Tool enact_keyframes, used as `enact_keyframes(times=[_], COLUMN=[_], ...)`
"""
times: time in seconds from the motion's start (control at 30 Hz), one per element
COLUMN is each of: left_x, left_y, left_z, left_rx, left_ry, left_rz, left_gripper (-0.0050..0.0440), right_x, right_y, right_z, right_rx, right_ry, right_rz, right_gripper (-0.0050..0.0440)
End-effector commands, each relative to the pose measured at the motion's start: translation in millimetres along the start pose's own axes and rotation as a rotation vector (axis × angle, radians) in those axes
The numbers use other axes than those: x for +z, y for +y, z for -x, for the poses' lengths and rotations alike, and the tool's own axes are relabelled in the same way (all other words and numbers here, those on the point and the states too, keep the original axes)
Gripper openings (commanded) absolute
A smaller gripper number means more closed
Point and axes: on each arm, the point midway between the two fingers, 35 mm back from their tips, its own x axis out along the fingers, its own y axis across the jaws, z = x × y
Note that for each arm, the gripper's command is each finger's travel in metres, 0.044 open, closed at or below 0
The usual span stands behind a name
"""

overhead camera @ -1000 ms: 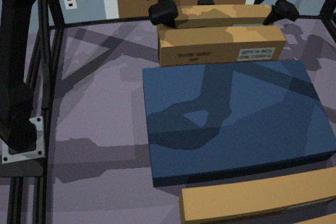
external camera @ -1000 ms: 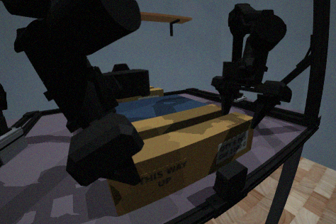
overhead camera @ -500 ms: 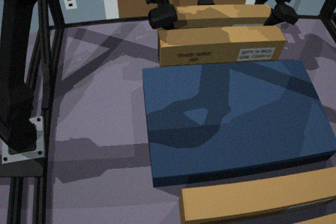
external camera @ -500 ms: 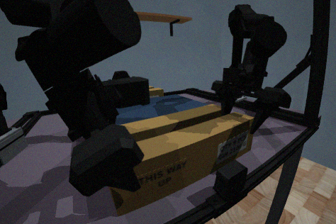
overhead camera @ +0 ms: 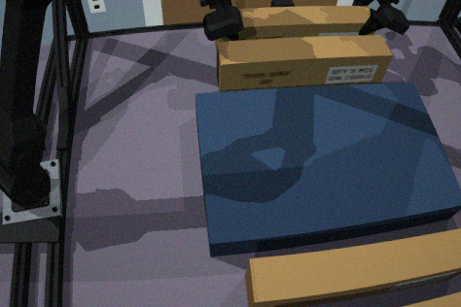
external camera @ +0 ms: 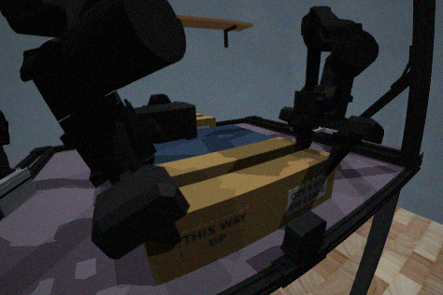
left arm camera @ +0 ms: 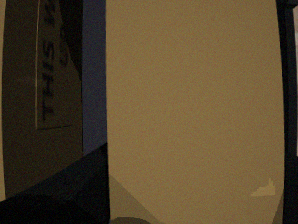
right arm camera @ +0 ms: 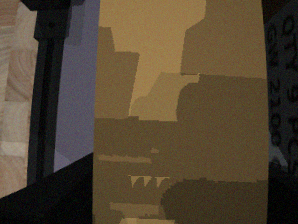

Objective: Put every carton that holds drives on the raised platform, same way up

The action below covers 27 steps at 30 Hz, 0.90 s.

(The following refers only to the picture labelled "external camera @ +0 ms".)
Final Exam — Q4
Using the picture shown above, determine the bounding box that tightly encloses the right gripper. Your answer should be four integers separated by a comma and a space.
279, 79, 384, 176

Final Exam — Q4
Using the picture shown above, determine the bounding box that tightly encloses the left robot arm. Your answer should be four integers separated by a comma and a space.
0, 0, 197, 159

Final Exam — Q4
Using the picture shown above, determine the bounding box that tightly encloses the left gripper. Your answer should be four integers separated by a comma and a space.
59, 91, 190, 260

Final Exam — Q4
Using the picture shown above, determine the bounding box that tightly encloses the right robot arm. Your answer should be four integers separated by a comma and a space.
293, 6, 379, 118

